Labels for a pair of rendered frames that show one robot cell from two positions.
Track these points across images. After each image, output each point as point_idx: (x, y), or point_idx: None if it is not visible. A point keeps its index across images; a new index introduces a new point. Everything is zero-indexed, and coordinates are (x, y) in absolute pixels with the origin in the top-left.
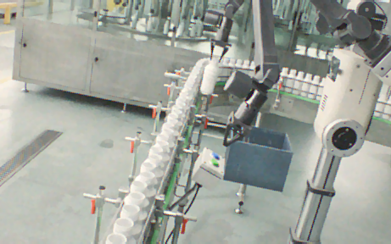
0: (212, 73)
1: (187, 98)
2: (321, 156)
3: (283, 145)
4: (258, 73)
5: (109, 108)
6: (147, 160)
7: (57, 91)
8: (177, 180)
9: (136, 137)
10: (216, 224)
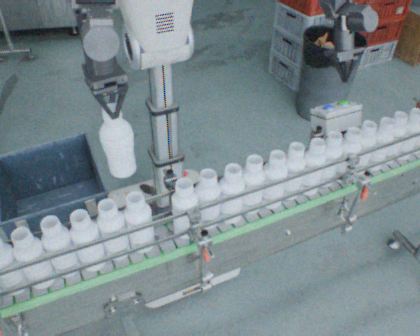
0: (131, 129)
1: (207, 169)
2: (168, 75)
3: (10, 168)
4: (340, 0)
5: None
6: None
7: None
8: None
9: (369, 179)
10: None
